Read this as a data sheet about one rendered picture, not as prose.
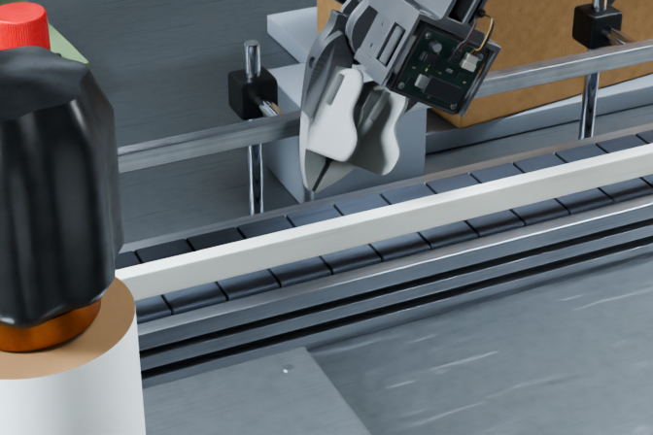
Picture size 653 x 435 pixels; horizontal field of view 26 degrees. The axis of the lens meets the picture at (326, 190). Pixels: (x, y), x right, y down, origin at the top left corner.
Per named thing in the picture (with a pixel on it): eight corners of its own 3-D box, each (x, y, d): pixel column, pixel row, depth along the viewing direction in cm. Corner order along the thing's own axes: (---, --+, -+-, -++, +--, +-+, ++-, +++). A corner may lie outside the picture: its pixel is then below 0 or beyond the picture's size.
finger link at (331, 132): (302, 209, 92) (368, 85, 90) (267, 169, 97) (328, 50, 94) (340, 220, 94) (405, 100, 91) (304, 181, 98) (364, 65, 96)
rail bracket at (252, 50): (267, 280, 105) (262, 78, 96) (231, 233, 110) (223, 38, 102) (308, 270, 106) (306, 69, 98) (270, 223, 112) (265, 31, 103)
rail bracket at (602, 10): (607, 195, 115) (629, 7, 107) (558, 156, 121) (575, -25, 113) (639, 186, 117) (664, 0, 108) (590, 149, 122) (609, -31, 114)
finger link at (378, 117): (340, 220, 94) (405, 100, 91) (303, 181, 98) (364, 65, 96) (376, 232, 96) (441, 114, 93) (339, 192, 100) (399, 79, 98)
